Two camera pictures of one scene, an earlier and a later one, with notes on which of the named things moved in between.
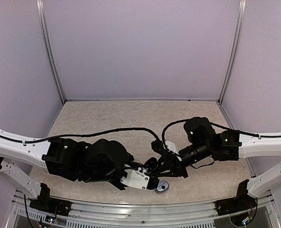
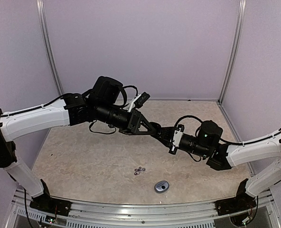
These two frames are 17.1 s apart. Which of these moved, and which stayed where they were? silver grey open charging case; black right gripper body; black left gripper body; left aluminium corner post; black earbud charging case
Moved: black right gripper body; black left gripper body; black earbud charging case
Stayed: left aluminium corner post; silver grey open charging case
